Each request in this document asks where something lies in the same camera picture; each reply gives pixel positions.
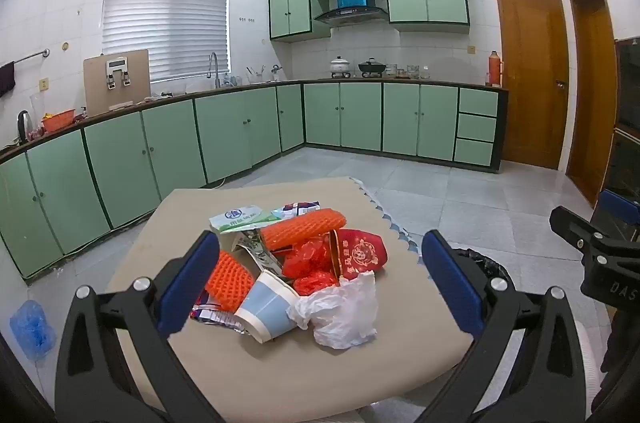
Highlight white window blind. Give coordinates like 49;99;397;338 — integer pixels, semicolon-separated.
101;0;232;84

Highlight green base cabinets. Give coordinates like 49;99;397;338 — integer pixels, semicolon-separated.
0;80;508;286

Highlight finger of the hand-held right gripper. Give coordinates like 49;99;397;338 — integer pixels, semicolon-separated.
597;189;640;229
549;206;628;265

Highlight white tablecloth with blue scallops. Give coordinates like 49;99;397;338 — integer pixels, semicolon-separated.
350;177;436;264

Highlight dark glass cabinet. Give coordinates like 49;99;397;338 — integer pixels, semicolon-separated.
590;37;640;249

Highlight black wok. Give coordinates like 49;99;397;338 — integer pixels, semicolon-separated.
357;58;387;79

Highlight wide wooden door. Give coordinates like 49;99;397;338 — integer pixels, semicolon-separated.
494;0;571;171

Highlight white plastic bag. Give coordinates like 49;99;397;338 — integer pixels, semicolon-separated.
286;270;378;350

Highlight electric kettle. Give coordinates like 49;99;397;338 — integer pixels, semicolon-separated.
16;110;36;144

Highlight row of glass jars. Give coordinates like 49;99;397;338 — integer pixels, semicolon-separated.
385;63;432;80

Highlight blue white red snack packet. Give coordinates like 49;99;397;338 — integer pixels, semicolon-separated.
270;201;322;220

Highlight long orange foam net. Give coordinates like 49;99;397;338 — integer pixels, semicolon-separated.
259;208;347;251

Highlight narrow wooden door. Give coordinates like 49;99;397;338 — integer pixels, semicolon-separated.
566;0;621;209

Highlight red plastic bag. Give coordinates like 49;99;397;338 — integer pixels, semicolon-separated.
281;239;341;296

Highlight short orange foam net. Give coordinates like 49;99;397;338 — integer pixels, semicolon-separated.
204;249;257;313

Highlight range hood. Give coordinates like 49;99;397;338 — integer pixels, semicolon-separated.
313;6;390;27

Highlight metal towel rail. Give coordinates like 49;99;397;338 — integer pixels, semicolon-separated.
0;48;51;69

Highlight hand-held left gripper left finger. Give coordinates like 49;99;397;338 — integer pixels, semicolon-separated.
54;230;223;423

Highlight red printed pouch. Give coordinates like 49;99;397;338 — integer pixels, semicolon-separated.
327;228;390;276

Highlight dark towel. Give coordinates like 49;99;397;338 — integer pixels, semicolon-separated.
0;61;16;98

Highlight silver foil wrapper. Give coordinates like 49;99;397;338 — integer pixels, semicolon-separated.
190;293;248;331

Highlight metal kitchen faucet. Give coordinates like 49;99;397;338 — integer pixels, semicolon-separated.
207;52;222;90

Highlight blue paper cup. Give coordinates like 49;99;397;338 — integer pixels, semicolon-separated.
233;270;301;344

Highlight blue plastic bag on floor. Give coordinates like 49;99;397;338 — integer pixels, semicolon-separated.
9;299;57;361

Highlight white green milk bag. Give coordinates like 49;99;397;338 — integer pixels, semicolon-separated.
208;204;281;235

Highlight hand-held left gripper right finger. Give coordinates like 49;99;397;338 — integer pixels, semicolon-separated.
421;229;587;423

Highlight trash bin with black bag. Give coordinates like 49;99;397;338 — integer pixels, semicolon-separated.
450;247;511;291

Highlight orange plastic basket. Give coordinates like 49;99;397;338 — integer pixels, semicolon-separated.
41;109;78;134

